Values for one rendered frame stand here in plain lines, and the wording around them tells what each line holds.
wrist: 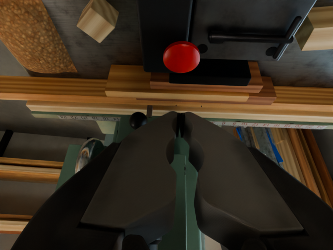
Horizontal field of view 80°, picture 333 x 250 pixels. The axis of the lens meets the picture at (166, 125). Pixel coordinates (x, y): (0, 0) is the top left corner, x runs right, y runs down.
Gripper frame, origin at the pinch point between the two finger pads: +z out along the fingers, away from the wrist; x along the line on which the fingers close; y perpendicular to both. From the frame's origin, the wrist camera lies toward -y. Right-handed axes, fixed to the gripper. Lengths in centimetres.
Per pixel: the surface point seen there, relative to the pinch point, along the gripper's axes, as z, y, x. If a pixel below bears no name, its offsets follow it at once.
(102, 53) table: 21.5, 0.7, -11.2
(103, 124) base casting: 50, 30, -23
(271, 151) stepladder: 70, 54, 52
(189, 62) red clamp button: 5.5, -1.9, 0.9
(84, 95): 21.1, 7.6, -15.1
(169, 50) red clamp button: 5.3, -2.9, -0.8
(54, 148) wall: 193, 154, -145
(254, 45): 7.7, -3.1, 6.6
